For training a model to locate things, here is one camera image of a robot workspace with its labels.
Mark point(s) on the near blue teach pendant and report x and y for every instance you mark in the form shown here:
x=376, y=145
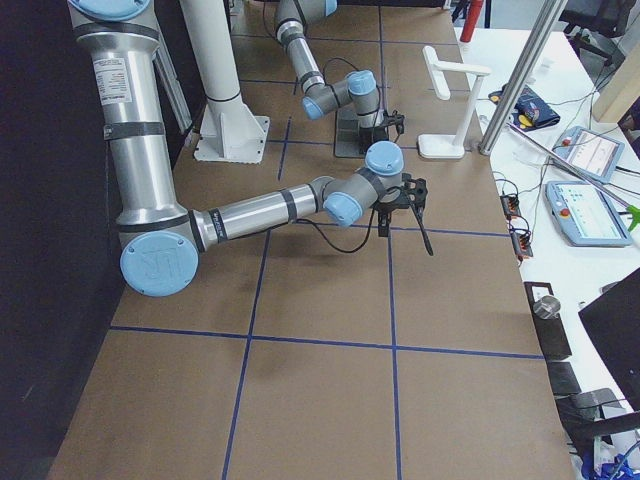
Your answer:
x=584, y=216

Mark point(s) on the blue teach pendant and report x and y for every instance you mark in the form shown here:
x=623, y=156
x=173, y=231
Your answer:
x=595, y=153
x=584, y=216

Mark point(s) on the far black power strip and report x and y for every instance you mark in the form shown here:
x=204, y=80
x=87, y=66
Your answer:
x=510, y=205

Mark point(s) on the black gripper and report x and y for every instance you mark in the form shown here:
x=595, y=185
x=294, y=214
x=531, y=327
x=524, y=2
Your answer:
x=385, y=206
x=370, y=133

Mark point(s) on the grey laptop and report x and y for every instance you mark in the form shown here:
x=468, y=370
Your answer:
x=350, y=137

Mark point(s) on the near black power strip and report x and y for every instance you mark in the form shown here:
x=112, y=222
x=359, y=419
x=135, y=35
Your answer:
x=521, y=242

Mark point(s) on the aluminium frame post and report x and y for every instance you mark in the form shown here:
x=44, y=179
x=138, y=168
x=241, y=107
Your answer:
x=538, y=37

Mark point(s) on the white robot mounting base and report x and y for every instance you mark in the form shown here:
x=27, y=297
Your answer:
x=229, y=131

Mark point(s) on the red cylinder bottle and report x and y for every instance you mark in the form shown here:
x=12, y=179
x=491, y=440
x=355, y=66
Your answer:
x=473, y=14

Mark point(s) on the far blue teach pendant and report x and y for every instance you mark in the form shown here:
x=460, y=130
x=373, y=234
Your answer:
x=595, y=153

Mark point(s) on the black power strip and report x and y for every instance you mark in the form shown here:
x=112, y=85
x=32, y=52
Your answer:
x=521, y=242
x=510, y=205

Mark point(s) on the black office chair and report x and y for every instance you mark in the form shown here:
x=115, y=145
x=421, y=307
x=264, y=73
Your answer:
x=608, y=18

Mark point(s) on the silver metal cylinder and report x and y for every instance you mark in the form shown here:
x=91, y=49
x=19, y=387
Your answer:
x=546, y=307

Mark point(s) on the navy patterned pouch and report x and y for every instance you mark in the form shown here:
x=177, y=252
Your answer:
x=531, y=112

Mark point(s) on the black monitor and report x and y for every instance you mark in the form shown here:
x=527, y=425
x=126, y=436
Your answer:
x=612, y=324

